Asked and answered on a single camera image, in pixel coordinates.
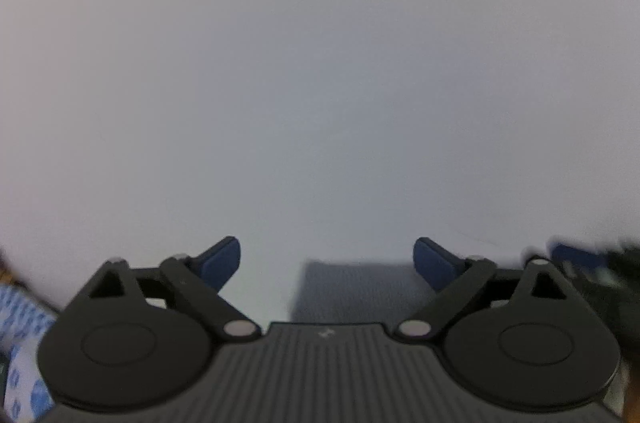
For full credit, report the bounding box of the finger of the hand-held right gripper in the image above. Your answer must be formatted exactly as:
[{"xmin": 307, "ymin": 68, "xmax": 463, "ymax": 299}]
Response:
[{"xmin": 547, "ymin": 239, "xmax": 640, "ymax": 286}]

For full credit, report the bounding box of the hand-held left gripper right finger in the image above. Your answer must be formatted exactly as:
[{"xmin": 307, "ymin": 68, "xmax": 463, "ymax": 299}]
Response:
[{"xmin": 398, "ymin": 237, "xmax": 577, "ymax": 344}]

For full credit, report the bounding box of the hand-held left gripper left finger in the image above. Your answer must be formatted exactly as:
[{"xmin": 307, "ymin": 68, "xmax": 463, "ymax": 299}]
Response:
[{"xmin": 87, "ymin": 236, "xmax": 262, "ymax": 344}]

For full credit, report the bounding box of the blue white patterned cloth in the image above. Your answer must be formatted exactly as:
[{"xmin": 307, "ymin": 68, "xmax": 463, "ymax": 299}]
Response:
[{"xmin": 0, "ymin": 285, "xmax": 60, "ymax": 423}]

